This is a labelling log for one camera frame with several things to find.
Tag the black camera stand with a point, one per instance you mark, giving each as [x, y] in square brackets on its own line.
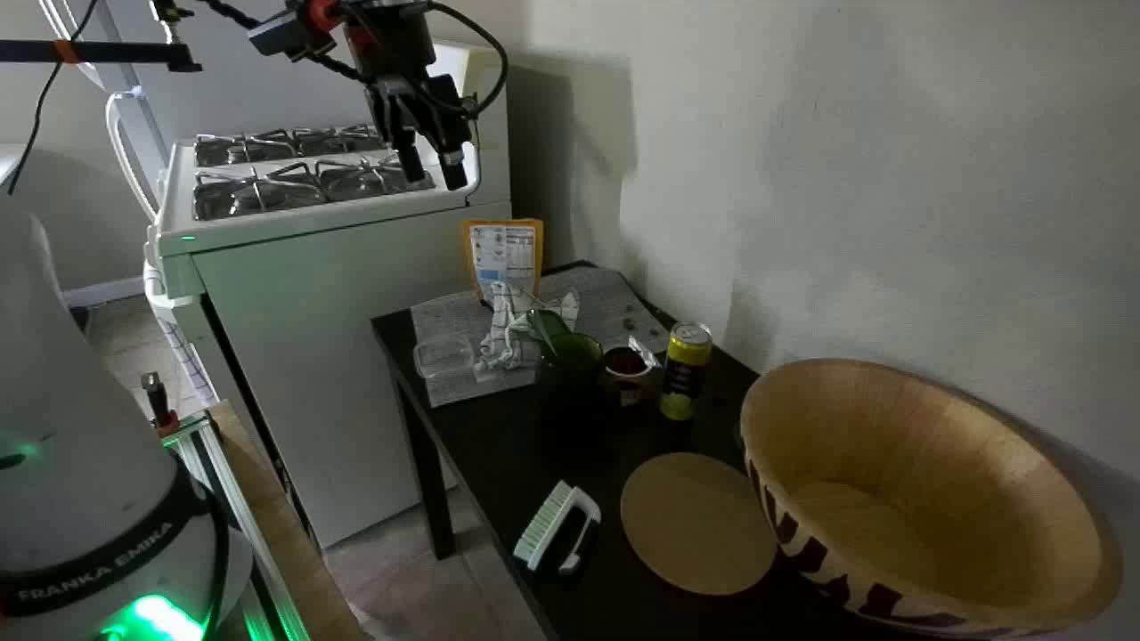
[92, 51]

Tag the wooden zebra pattern bowl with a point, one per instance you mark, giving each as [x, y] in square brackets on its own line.
[926, 499]

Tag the yellow green small bottle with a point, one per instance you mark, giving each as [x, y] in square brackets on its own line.
[685, 368]

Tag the grey woven placemat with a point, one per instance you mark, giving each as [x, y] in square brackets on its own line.
[607, 302]

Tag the crumpled printed wrapper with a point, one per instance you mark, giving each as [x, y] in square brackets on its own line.
[502, 333]

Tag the black side table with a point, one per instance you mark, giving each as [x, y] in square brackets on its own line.
[500, 438]

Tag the green leaf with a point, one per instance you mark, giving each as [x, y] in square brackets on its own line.
[560, 339]

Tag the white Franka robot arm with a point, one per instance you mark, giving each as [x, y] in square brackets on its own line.
[72, 475]

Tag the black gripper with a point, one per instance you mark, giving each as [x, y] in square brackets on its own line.
[403, 83]

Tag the clear plastic container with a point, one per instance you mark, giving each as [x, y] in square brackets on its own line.
[444, 363]

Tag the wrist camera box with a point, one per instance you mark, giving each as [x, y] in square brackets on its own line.
[288, 32]

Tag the round wooden coaster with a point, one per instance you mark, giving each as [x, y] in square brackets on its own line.
[697, 522]

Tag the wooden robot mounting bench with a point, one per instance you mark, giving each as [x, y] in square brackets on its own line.
[280, 522]

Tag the green sponge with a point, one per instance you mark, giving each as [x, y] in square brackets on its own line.
[552, 524]

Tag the white gas stove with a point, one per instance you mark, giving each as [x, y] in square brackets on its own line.
[306, 333]

